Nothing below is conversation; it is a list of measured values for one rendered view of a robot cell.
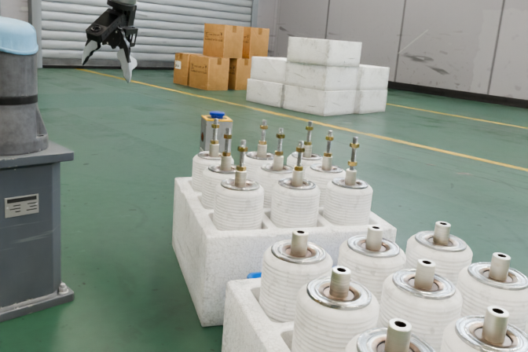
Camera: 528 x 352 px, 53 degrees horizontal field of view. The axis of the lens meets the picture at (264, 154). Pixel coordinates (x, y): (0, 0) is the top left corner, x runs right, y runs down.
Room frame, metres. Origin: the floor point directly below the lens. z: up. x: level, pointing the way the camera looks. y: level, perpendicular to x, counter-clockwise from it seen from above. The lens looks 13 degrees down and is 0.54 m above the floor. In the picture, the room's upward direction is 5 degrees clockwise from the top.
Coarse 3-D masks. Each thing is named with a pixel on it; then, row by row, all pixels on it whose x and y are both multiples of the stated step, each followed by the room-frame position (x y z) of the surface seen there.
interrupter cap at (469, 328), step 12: (456, 324) 0.51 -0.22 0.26; (468, 324) 0.51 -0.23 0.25; (480, 324) 0.51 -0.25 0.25; (468, 336) 0.49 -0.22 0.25; (480, 336) 0.49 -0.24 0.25; (516, 336) 0.49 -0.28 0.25; (480, 348) 0.47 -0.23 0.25; (492, 348) 0.47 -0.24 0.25; (504, 348) 0.47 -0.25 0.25; (516, 348) 0.47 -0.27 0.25
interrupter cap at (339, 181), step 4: (332, 180) 1.05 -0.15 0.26; (336, 180) 1.06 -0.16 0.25; (340, 180) 1.07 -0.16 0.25; (344, 180) 1.07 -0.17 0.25; (356, 180) 1.07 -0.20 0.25; (360, 180) 1.07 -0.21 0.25; (336, 184) 1.03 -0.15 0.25; (340, 184) 1.03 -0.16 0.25; (344, 184) 1.05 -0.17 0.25; (356, 184) 1.05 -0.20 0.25; (360, 184) 1.05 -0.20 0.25; (364, 184) 1.05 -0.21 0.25; (348, 188) 1.02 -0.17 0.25; (352, 188) 1.01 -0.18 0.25; (356, 188) 1.01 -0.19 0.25; (360, 188) 1.02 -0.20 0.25; (364, 188) 1.02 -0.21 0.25
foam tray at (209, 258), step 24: (192, 192) 1.13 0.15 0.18; (192, 216) 1.01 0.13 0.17; (264, 216) 1.01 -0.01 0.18; (192, 240) 0.99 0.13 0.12; (216, 240) 0.88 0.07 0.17; (240, 240) 0.90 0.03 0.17; (264, 240) 0.91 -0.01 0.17; (312, 240) 0.94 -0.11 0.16; (336, 240) 0.96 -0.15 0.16; (192, 264) 0.98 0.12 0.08; (216, 264) 0.88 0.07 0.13; (240, 264) 0.90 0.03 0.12; (336, 264) 0.96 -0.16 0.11; (192, 288) 0.97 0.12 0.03; (216, 288) 0.89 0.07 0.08; (216, 312) 0.89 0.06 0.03
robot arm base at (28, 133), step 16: (32, 96) 0.93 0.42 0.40; (0, 112) 0.89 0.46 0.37; (16, 112) 0.90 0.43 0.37; (32, 112) 0.93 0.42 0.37; (0, 128) 0.88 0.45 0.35; (16, 128) 0.89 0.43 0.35; (32, 128) 0.92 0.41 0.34; (0, 144) 0.87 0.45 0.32; (16, 144) 0.88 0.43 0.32; (32, 144) 0.91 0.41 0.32; (48, 144) 0.96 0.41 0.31
